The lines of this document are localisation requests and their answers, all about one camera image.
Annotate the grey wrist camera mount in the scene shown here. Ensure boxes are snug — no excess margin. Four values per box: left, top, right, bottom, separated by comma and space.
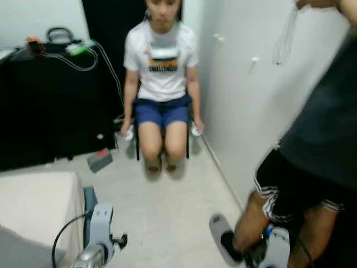
86, 204, 115, 249
261, 226, 291, 268

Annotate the white green power strip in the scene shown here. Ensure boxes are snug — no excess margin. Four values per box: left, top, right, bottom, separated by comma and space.
66, 40, 97, 56

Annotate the white wardrobe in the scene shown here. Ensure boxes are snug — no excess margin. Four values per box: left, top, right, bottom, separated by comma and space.
198, 0, 349, 204

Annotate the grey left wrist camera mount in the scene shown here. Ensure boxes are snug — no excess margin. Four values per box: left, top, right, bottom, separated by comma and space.
86, 204, 115, 249

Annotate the seated person in white shirt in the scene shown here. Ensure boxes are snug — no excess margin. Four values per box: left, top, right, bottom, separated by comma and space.
120, 0, 205, 174

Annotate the black low cabinet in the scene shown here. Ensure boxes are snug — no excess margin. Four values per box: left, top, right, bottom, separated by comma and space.
0, 42, 124, 171

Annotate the white power cable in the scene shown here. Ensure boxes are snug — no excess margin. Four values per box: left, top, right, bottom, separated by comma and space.
44, 42, 126, 121

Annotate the beige sandal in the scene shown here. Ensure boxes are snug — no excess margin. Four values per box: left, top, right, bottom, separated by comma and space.
146, 158, 161, 174
165, 156, 179, 173

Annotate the standing person in black shorts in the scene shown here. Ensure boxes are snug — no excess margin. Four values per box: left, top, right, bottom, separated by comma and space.
231, 0, 357, 268

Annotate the grey square pillow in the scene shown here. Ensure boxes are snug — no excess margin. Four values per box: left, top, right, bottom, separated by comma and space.
0, 223, 56, 268

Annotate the white headset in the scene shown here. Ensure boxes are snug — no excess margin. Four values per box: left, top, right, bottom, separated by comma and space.
148, 47, 179, 61

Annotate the grey box red label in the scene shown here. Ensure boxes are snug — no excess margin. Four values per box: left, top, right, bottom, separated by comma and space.
86, 148, 114, 173

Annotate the black tall cabinet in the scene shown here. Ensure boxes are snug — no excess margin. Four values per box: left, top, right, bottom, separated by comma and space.
82, 0, 185, 121

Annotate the black bag with handle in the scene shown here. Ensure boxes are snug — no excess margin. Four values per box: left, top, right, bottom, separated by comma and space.
46, 26, 76, 54

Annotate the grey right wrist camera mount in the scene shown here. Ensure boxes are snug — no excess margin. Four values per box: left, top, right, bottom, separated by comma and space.
261, 226, 291, 268

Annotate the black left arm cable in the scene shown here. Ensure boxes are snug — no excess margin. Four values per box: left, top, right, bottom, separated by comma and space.
52, 212, 90, 268

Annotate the black chair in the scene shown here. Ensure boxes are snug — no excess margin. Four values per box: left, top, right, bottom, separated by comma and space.
134, 100, 191, 161

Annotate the orange handheld device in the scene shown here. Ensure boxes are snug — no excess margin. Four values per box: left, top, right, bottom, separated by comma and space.
26, 37, 45, 56

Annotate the beige bed mattress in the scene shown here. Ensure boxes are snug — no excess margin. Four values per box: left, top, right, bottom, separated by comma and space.
0, 170, 84, 268

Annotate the grey slipper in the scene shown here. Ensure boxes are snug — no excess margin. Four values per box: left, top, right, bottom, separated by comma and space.
209, 213, 246, 266

